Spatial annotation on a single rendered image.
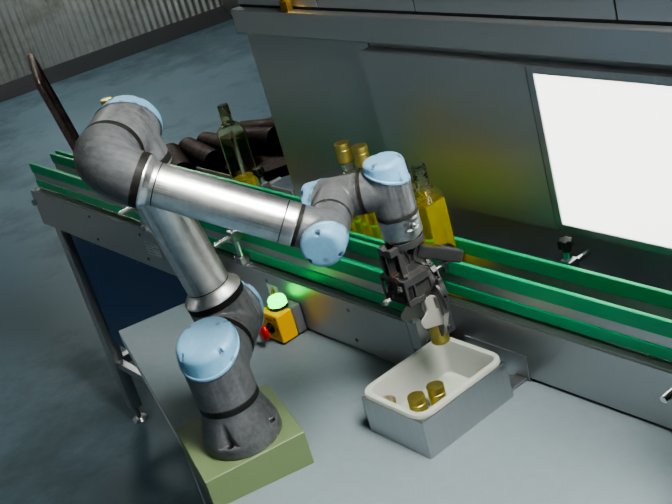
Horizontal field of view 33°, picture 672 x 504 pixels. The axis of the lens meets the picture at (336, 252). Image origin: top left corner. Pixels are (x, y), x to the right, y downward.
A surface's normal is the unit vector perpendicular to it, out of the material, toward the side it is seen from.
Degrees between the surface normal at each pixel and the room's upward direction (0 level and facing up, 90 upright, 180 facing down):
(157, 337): 0
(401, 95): 90
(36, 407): 0
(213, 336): 11
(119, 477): 0
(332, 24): 90
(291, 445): 90
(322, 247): 93
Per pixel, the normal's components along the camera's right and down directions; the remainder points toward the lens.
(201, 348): -0.29, -0.77
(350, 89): -0.74, 0.45
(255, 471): 0.37, 0.31
